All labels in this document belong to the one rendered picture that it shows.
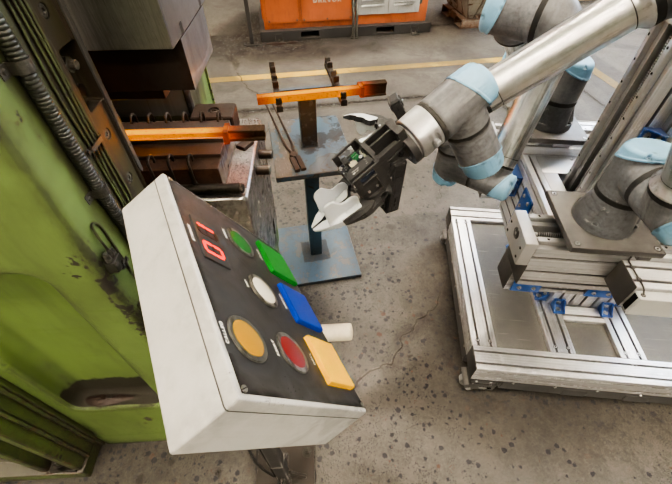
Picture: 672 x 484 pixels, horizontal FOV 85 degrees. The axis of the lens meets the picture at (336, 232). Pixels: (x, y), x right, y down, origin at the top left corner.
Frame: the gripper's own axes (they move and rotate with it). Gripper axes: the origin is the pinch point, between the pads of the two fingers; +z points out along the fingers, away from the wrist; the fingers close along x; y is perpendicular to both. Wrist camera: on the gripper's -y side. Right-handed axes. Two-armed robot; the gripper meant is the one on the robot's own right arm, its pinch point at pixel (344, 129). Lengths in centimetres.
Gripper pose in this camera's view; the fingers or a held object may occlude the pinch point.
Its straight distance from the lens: 98.9
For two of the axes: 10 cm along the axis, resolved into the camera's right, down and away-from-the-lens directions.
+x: -0.5, -7.3, 6.8
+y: 0.0, 6.9, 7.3
